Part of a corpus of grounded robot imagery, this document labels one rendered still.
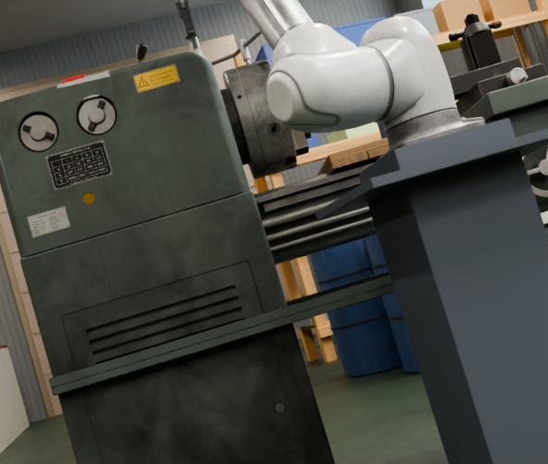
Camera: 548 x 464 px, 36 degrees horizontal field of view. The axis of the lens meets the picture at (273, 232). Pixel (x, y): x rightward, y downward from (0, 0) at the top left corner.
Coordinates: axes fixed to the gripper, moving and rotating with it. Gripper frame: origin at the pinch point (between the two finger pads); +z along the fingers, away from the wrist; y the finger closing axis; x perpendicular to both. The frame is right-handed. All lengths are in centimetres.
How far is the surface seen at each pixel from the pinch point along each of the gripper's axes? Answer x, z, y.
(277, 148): -12.8, 37.3, -24.2
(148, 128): 17.9, 24.6, -38.2
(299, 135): -20.2, 35.0, -18.2
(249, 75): -11.1, 16.1, -23.7
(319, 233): -16, 62, -30
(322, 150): -77, 13, 364
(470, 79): -68, 34, -26
